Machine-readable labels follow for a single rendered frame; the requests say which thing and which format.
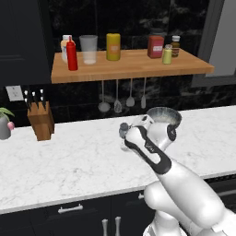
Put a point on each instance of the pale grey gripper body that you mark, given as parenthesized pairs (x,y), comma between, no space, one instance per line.
(123,130)

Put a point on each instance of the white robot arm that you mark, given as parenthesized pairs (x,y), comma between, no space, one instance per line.
(184,190)

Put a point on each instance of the yellow-green shaker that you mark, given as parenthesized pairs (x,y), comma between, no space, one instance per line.
(167,56)

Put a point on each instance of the red ketchup bottle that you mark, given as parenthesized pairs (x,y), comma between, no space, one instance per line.
(72,56)

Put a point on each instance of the dark brown bottle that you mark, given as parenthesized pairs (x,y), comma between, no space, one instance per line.
(176,47)

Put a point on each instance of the white bottle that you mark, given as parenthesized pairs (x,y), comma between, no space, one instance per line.
(64,49)

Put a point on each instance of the hanging slotted spatula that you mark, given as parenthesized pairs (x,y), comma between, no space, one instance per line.
(117,105)

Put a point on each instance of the hanging steel ladle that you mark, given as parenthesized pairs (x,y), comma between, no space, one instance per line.
(104,106)

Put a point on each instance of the hanging narrow spatula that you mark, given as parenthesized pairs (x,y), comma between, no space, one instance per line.
(143,102)

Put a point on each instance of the black drawer front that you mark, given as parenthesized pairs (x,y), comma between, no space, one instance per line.
(126,201)
(46,215)

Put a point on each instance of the wooden knife block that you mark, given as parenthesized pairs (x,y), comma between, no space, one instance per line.
(41,123)

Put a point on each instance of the yellow canister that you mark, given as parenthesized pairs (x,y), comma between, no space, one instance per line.
(113,46)

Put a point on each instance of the clear glass cup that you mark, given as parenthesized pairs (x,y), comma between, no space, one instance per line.
(89,49)

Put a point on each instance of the red box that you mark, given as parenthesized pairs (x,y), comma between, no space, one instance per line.
(155,46)

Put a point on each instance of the black cupboard door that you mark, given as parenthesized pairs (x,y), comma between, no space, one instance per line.
(89,227)
(132,224)

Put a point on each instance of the black dishwasher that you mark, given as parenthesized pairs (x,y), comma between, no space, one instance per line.
(226,187)

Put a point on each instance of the grey potted plant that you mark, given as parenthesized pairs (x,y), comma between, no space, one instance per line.
(4,127)

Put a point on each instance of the wooden wall shelf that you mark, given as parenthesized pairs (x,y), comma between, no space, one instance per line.
(129,69)

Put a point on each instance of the white wall outlet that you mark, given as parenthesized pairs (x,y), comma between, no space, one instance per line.
(14,93)

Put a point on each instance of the grey window frame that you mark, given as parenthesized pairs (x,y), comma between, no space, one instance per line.
(221,43)

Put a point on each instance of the black wall cabinet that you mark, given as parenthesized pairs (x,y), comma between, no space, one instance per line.
(21,40)

